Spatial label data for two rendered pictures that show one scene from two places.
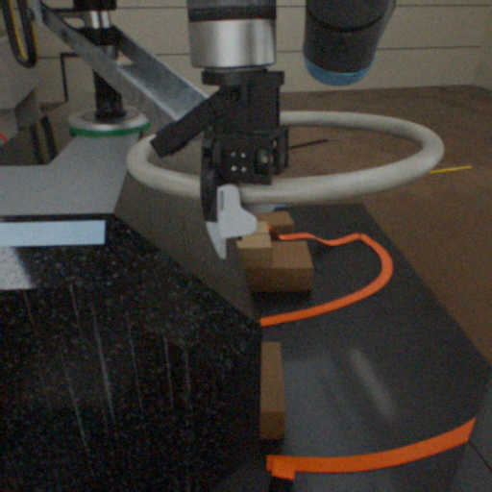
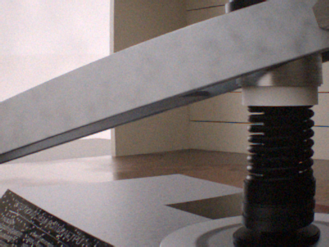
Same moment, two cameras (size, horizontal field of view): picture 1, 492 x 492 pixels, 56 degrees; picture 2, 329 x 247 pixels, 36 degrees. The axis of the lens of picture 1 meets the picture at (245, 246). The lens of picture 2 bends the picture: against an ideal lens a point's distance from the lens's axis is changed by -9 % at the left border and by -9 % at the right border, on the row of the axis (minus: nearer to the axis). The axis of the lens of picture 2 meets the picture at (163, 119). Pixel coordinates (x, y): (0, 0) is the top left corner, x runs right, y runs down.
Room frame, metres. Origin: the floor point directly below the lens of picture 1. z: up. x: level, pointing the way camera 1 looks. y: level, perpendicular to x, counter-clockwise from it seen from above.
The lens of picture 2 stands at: (1.58, 0.06, 1.03)
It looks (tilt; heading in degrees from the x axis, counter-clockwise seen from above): 3 degrees down; 152
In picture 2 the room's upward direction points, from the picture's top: 1 degrees counter-clockwise
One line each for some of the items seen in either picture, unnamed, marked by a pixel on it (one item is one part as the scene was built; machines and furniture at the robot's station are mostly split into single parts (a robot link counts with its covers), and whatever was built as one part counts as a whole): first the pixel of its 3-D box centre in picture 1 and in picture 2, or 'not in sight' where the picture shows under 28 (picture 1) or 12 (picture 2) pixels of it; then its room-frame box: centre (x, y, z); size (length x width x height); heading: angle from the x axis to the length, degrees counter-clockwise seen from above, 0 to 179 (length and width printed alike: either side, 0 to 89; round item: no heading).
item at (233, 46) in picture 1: (233, 47); not in sight; (0.52, 0.01, 1.13); 0.10 x 0.09 x 0.05; 159
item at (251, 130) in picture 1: (242, 127); not in sight; (0.51, 0.00, 1.05); 0.09 x 0.08 x 0.12; 69
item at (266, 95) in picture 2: not in sight; (280, 84); (1.23, 0.35, 1.03); 0.07 x 0.07 x 0.04
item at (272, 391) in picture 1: (262, 387); not in sight; (1.07, -0.06, 0.07); 0.30 x 0.12 x 0.12; 0
